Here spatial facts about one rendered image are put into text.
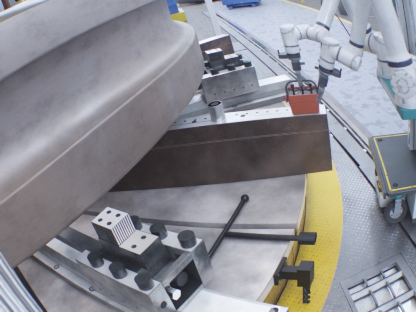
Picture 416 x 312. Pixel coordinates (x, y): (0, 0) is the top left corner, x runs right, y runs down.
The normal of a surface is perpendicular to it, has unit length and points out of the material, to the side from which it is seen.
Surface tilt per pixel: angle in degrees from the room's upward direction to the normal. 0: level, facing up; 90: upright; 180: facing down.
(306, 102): 97
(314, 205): 0
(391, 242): 0
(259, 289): 0
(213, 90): 90
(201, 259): 90
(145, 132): 90
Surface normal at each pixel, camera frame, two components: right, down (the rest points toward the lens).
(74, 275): -0.24, -0.85
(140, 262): -0.55, 0.51
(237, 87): 0.18, 0.44
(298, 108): -0.18, 0.61
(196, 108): 0.09, 0.15
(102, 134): 0.84, 0.07
